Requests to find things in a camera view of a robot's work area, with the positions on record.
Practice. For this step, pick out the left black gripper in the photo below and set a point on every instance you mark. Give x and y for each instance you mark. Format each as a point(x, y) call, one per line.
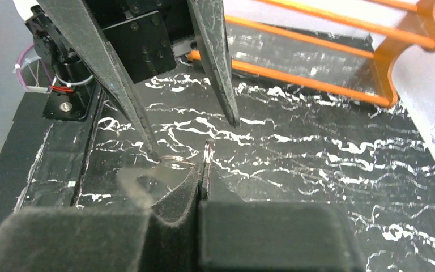
point(127, 42)

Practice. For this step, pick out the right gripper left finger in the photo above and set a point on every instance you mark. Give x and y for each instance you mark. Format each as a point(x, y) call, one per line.
point(161, 237)

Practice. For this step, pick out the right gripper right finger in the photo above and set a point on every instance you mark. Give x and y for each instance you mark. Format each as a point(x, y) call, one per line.
point(235, 235)

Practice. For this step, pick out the white keyring holder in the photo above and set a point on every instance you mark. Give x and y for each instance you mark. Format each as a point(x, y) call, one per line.
point(144, 186)

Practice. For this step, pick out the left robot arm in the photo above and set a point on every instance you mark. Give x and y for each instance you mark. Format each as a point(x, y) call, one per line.
point(76, 79)

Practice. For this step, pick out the orange wooden rack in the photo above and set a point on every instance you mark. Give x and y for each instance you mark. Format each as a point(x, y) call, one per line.
point(325, 64)

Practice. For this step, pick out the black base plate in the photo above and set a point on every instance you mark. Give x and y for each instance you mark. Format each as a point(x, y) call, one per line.
point(41, 161)

